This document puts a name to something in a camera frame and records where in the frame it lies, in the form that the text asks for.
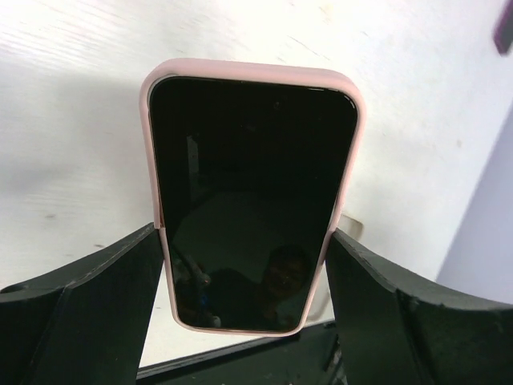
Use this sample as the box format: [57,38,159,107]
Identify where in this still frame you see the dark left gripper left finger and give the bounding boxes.
[1,224,163,384]

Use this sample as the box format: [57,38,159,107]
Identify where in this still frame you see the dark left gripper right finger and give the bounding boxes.
[326,230,512,385]

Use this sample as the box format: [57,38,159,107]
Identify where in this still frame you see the black phone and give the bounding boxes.
[148,75,358,333]

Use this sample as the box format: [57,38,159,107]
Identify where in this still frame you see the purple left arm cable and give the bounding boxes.
[492,0,513,57]

